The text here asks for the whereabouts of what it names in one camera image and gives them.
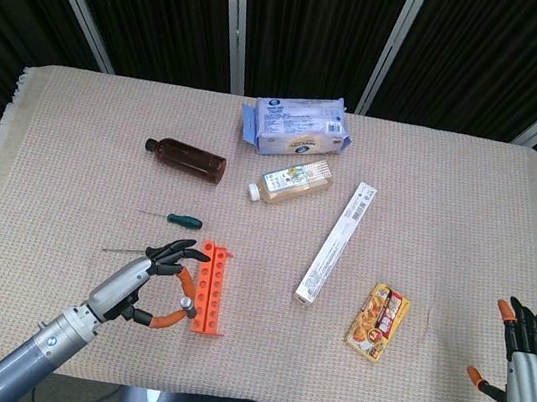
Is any beige woven tablecloth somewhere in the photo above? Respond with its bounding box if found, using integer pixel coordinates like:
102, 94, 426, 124
0, 57, 537, 402

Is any blue tissue pack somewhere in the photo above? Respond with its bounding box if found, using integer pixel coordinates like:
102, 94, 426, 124
235, 83, 358, 168

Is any black metal hex screwdriver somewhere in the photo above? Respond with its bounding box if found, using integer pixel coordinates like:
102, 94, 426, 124
178, 297, 199, 321

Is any slim green screwdriver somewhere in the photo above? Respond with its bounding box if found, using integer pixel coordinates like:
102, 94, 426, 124
136, 207, 205, 231

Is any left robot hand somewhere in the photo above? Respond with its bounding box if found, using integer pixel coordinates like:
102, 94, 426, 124
83, 224, 216, 338

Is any green and black screwdriver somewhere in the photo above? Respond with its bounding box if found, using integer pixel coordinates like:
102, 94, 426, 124
101, 242, 154, 260

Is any yellow curry box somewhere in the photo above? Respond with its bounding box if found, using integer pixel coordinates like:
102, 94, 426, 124
341, 277, 413, 367

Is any orange tool holder rack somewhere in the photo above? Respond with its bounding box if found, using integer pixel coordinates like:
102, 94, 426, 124
188, 239, 237, 340

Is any brown plastic bottle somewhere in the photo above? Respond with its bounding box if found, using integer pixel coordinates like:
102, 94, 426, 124
139, 133, 231, 186

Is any long white carton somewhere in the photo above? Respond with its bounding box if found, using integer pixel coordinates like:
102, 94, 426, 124
291, 173, 379, 314

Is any clear bottle white cap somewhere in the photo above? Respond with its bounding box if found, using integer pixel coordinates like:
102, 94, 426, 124
245, 148, 337, 214

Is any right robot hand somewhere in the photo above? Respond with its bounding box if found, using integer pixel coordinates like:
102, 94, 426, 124
462, 291, 537, 402

